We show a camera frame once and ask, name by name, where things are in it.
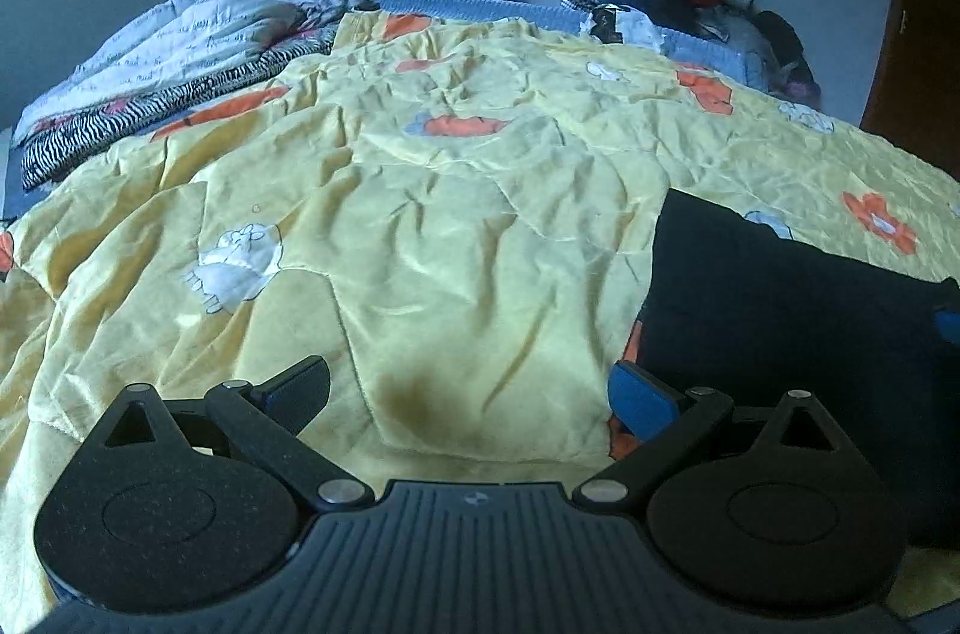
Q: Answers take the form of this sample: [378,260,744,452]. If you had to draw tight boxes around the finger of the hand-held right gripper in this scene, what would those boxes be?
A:
[932,277,960,354]

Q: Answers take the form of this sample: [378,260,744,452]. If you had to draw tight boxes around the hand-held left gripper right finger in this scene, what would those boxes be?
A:
[571,359,852,518]

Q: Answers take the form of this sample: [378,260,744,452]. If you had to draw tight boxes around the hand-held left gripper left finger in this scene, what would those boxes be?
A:
[96,354,376,516]

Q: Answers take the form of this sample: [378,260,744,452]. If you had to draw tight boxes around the black pants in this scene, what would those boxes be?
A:
[641,187,960,549]

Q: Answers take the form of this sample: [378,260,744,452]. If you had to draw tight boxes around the yellow printed blanket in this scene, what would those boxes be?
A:
[0,7,960,634]

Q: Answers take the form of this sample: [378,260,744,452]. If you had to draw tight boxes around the purple bag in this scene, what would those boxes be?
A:
[780,67,822,106]

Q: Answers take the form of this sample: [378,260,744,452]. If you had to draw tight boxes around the zebra striped blanket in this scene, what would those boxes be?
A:
[21,37,335,192]

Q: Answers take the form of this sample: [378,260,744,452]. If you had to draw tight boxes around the brown wooden door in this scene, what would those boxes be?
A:
[859,0,960,159]

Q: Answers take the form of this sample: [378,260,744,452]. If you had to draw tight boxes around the black backpack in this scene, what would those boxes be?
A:
[754,8,811,76]

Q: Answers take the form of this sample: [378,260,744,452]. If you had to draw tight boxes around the black and white cloth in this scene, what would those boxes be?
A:
[580,2,664,48]

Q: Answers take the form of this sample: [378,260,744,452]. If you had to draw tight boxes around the white quilt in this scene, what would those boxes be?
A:
[13,0,355,143]

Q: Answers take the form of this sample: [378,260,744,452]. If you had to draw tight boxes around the blue bed cover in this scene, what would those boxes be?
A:
[285,0,775,89]

